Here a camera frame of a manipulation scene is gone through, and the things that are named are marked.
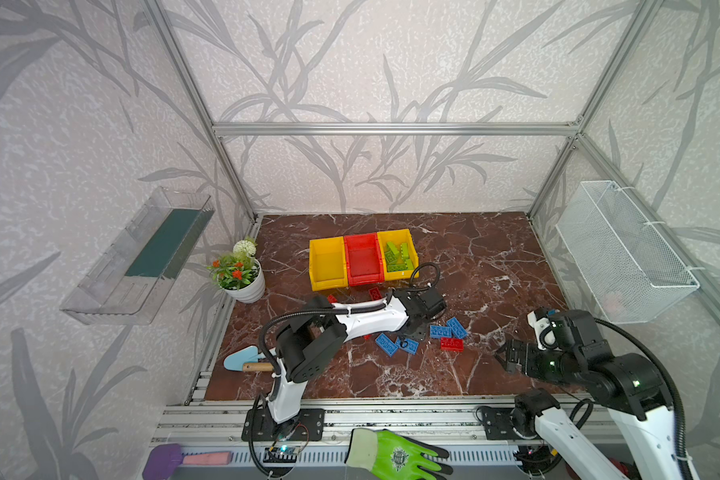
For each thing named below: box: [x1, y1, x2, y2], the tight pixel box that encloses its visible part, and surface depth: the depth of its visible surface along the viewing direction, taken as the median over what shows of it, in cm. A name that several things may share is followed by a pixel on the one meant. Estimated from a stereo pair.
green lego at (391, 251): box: [385, 241, 399, 261], surface depth 107 cm
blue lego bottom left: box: [375, 333, 400, 357], surface depth 88 cm
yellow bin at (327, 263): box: [309, 236, 348, 291], surface depth 104 cm
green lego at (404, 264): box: [396, 258, 414, 271], surface depth 106 cm
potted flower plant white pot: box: [206, 239, 266, 304], surface depth 90 cm
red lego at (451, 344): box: [440, 337, 465, 352], surface depth 89 cm
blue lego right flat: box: [429, 325, 452, 339], surface depth 91 cm
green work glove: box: [345, 428, 453, 480], surface depth 70 cm
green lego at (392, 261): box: [385, 250, 399, 272], surface depth 107 cm
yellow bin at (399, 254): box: [377, 229, 420, 281], surface depth 107 cm
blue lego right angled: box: [446, 317, 469, 339], surface depth 91 cm
